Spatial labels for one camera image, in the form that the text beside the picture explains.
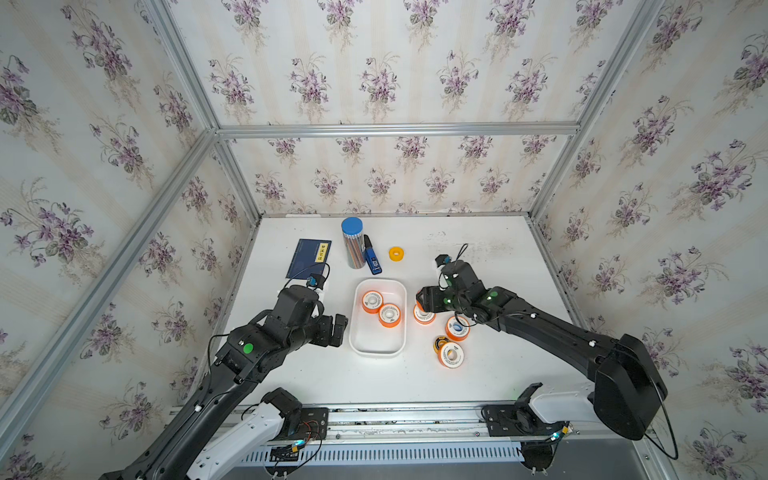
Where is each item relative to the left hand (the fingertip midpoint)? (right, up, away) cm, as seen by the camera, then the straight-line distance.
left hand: (335, 320), depth 70 cm
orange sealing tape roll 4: (+31, -14, +14) cm, 36 cm away
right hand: (+25, +4, +14) cm, 29 cm away
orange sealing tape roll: (+8, 0, +24) cm, 25 cm away
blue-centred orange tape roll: (+32, -7, +14) cm, 36 cm away
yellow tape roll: (+16, +14, +38) cm, 43 cm away
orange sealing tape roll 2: (+13, -4, +21) cm, 26 cm away
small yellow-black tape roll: (+27, -11, +16) cm, 34 cm away
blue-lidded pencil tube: (+2, +19, +23) cm, 30 cm away
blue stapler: (+7, +13, +31) cm, 35 cm away
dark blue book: (-15, +13, +37) cm, 43 cm away
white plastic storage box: (+6, -10, +20) cm, 24 cm away
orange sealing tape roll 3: (+23, -4, +19) cm, 30 cm away
